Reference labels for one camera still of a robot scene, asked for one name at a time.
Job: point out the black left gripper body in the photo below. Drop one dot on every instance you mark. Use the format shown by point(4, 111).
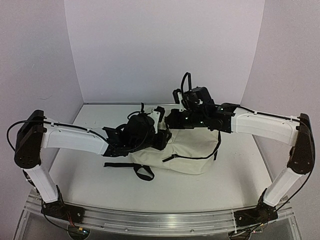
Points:
point(159, 145)

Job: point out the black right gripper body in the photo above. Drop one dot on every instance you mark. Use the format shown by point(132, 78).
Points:
point(170, 121)

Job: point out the cream white backpack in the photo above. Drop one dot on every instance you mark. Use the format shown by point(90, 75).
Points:
point(188, 151)

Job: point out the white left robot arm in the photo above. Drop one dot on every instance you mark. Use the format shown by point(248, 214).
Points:
point(36, 133)

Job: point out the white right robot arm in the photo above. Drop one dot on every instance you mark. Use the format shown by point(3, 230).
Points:
point(294, 131)

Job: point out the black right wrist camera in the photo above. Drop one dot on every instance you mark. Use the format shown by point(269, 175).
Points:
point(196, 99)

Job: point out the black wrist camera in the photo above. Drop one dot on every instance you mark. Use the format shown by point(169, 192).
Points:
point(144, 124)
point(196, 99)

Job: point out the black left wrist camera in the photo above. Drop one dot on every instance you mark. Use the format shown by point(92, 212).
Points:
point(144, 124)

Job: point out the aluminium front rail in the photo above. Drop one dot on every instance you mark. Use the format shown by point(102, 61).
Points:
point(236, 222)

